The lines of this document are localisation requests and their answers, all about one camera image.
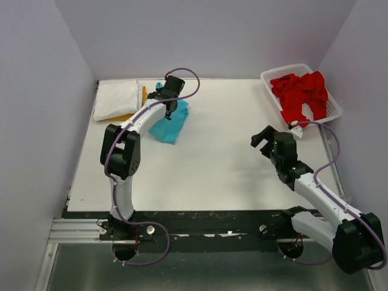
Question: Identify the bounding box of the folded white t shirt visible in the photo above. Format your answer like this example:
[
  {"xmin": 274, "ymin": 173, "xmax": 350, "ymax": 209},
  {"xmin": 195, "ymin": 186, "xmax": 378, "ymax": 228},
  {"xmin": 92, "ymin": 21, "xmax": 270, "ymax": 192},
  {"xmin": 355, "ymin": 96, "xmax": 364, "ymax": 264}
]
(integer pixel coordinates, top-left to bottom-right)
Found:
[{"xmin": 93, "ymin": 79, "xmax": 141, "ymax": 121}]

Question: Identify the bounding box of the teal t shirt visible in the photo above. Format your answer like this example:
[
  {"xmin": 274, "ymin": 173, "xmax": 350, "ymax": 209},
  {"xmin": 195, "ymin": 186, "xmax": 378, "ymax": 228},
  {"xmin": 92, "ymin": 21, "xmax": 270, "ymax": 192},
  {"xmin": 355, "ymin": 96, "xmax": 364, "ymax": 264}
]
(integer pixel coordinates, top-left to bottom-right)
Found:
[{"xmin": 148, "ymin": 100, "xmax": 189, "ymax": 144}]

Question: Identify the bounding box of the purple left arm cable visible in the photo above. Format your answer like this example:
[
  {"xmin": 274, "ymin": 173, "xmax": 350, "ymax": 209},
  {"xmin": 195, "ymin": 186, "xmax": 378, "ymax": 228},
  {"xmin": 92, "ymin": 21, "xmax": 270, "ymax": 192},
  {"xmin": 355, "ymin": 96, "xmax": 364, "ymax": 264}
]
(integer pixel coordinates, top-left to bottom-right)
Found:
[{"xmin": 104, "ymin": 67, "xmax": 201, "ymax": 267}]

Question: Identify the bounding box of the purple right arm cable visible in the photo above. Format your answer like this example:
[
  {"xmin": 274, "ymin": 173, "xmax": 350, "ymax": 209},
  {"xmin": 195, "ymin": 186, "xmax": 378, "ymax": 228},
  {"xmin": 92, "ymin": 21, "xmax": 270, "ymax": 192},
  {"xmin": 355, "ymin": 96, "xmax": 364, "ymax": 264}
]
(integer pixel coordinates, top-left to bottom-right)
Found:
[{"xmin": 277, "ymin": 120, "xmax": 385, "ymax": 270}]

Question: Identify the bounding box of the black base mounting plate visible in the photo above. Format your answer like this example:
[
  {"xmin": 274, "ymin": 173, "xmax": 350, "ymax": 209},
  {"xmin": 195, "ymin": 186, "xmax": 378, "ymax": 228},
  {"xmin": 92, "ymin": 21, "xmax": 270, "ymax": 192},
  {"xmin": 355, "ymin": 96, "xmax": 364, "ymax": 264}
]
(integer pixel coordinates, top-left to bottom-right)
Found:
[{"xmin": 99, "ymin": 210, "xmax": 300, "ymax": 253}]

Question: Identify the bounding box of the aluminium frame rail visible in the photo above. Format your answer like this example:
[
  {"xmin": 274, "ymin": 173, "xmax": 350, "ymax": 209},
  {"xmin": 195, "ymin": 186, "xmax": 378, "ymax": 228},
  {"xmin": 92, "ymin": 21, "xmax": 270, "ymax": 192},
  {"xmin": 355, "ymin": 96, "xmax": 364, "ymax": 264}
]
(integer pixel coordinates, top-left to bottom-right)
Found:
[{"xmin": 36, "ymin": 219, "xmax": 378, "ymax": 290}]

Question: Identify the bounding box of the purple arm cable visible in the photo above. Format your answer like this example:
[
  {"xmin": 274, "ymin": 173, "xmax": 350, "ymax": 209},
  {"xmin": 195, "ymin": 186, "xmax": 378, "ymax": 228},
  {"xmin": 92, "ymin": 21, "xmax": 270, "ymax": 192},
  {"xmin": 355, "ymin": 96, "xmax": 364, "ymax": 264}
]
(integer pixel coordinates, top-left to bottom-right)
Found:
[
  {"xmin": 277, "ymin": 120, "xmax": 385, "ymax": 270},
  {"xmin": 104, "ymin": 67, "xmax": 201, "ymax": 267}
]

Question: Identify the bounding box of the red t shirt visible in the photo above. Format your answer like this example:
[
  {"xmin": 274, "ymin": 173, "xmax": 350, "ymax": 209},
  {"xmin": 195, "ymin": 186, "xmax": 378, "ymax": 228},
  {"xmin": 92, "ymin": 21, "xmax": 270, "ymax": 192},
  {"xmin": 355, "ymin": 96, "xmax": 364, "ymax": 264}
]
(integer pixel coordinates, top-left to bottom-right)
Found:
[{"xmin": 270, "ymin": 71, "xmax": 328, "ymax": 124}]

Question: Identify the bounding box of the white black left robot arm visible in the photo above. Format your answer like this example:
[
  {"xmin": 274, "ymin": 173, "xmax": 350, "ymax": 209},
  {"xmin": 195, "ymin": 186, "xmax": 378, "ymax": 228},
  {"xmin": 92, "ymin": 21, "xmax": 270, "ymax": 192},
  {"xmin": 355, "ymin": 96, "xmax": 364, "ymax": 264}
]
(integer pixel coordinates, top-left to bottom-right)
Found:
[{"xmin": 100, "ymin": 75, "xmax": 185, "ymax": 239}]

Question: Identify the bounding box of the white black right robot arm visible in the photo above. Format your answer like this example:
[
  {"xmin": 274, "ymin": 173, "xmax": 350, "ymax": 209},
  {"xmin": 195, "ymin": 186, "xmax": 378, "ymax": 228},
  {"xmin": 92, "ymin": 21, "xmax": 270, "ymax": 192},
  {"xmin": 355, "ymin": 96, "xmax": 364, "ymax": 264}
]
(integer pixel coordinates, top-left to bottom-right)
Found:
[{"xmin": 250, "ymin": 125, "xmax": 387, "ymax": 274}]

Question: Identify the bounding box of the folded yellow t shirt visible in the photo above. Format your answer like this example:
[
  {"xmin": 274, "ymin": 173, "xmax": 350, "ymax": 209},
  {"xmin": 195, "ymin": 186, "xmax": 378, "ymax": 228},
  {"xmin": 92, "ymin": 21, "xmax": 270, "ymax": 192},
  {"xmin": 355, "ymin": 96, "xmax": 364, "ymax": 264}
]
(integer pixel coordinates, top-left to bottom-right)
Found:
[{"xmin": 101, "ymin": 86, "xmax": 148, "ymax": 121}]

